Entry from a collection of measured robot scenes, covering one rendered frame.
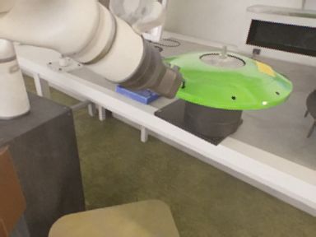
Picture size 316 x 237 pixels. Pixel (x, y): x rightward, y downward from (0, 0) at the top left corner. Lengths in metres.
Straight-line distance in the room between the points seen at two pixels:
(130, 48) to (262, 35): 1.24
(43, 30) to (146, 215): 0.64
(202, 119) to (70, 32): 0.40
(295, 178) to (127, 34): 0.44
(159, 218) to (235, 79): 0.48
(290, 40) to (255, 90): 0.98
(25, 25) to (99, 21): 0.07
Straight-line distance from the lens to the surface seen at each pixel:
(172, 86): 0.40
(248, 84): 0.52
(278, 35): 1.48
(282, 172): 0.59
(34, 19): 0.28
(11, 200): 0.71
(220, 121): 0.59
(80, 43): 0.27
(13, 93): 0.82
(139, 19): 0.33
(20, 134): 0.78
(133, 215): 0.81
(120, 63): 0.30
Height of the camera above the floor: 1.27
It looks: 32 degrees down
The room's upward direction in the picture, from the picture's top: 4 degrees clockwise
